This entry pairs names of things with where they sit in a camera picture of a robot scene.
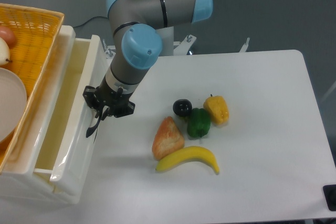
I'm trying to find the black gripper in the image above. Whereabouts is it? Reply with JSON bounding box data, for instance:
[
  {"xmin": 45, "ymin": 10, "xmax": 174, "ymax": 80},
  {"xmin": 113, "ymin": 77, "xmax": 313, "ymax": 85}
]
[{"xmin": 82, "ymin": 79, "xmax": 135, "ymax": 121}]

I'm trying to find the black top drawer handle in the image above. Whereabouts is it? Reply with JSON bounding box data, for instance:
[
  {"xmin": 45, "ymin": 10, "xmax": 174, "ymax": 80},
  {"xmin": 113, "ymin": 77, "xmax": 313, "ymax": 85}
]
[{"xmin": 86, "ymin": 114, "xmax": 102, "ymax": 138}]

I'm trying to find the green toy bell pepper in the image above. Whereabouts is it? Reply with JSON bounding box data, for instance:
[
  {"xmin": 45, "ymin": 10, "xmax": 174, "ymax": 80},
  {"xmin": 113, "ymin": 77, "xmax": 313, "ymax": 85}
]
[{"xmin": 187, "ymin": 108, "xmax": 211, "ymax": 138}]

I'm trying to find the yellow toy banana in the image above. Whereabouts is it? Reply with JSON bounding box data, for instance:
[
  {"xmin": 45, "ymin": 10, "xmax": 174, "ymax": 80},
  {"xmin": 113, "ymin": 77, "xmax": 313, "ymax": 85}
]
[{"xmin": 155, "ymin": 146, "xmax": 220, "ymax": 174}]

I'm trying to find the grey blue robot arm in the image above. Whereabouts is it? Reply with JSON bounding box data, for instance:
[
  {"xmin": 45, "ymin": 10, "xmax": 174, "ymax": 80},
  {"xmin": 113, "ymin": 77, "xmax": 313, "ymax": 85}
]
[{"xmin": 83, "ymin": 0, "xmax": 213, "ymax": 120}]

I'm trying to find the white plastic drawer cabinet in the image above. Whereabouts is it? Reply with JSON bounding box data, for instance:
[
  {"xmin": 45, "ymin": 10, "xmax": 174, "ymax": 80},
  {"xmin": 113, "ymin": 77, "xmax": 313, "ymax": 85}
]
[{"xmin": 0, "ymin": 25, "xmax": 106, "ymax": 205}]

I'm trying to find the orange toy bread wedge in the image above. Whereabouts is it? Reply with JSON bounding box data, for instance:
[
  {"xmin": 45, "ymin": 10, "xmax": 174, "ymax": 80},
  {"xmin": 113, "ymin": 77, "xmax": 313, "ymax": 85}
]
[{"xmin": 152, "ymin": 116, "xmax": 185, "ymax": 161}]

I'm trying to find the white plate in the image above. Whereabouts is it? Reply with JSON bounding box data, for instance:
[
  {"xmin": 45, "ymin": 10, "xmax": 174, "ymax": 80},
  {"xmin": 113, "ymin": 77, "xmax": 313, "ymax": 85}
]
[{"xmin": 1, "ymin": 68, "xmax": 27, "ymax": 142}]

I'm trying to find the black toy fruit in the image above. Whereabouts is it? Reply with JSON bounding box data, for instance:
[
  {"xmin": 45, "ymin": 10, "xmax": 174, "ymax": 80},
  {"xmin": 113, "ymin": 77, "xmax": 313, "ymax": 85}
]
[{"xmin": 173, "ymin": 99, "xmax": 192, "ymax": 118}]

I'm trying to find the yellow woven basket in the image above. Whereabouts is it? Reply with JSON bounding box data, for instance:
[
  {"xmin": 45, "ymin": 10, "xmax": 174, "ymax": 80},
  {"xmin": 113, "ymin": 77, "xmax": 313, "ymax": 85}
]
[{"xmin": 1, "ymin": 3, "xmax": 65, "ymax": 170}]

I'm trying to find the white toy onion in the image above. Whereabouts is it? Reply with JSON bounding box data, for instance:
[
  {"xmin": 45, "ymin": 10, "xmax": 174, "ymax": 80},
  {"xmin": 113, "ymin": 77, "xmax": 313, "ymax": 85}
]
[{"xmin": 0, "ymin": 38, "xmax": 13, "ymax": 66}]

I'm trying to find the red toy fruit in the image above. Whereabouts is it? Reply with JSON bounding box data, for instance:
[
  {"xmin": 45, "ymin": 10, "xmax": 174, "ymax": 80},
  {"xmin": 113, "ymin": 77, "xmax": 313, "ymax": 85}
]
[{"xmin": 0, "ymin": 25, "xmax": 16, "ymax": 48}]

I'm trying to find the yellow toy bell pepper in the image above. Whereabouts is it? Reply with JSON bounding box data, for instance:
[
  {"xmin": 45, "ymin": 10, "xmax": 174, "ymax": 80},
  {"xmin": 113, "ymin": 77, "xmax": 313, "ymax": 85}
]
[{"xmin": 203, "ymin": 95, "xmax": 229, "ymax": 125}]

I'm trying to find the black object at table edge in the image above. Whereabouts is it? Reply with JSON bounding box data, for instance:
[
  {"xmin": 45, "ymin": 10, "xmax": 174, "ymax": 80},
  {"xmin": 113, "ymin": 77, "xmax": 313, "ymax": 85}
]
[{"xmin": 322, "ymin": 184, "xmax": 336, "ymax": 211}]

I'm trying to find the black cable on floor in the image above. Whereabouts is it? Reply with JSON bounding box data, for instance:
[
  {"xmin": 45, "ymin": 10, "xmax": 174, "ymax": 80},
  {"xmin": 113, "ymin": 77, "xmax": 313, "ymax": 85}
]
[{"xmin": 72, "ymin": 16, "xmax": 110, "ymax": 28}]

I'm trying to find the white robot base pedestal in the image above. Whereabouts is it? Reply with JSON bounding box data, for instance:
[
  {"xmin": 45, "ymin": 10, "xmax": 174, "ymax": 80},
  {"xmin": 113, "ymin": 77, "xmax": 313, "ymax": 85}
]
[{"xmin": 156, "ymin": 27, "xmax": 174, "ymax": 56}]

